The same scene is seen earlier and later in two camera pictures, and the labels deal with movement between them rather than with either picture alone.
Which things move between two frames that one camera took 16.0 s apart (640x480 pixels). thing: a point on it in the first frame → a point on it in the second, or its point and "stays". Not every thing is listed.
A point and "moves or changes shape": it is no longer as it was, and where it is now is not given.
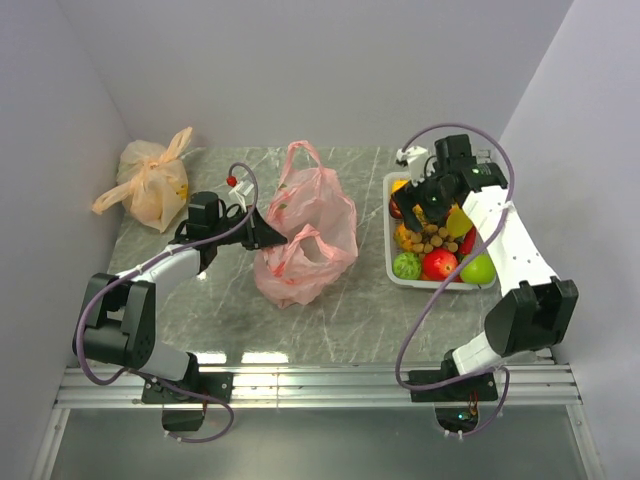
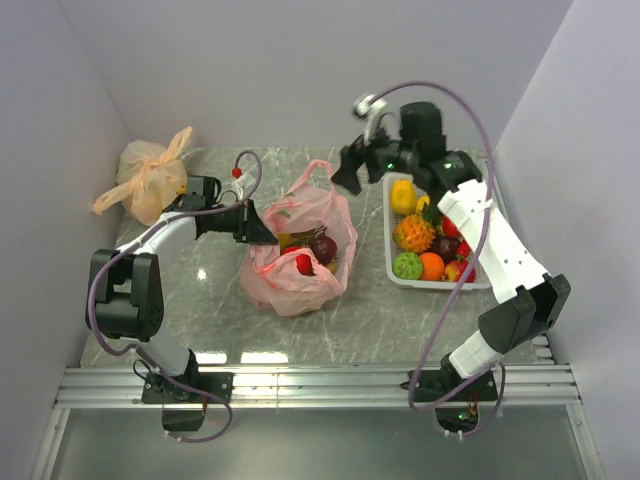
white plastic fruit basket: x=390 y=245 stays
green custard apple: x=407 y=265 stays
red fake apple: x=439 y=264 → x=304 y=264
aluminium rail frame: x=342 y=387 stays
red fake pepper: x=467 y=244 → x=450 y=228
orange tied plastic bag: x=153 y=185 stays
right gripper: x=414 y=196 → x=352 y=157
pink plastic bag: x=314 y=212 moves or changes shape
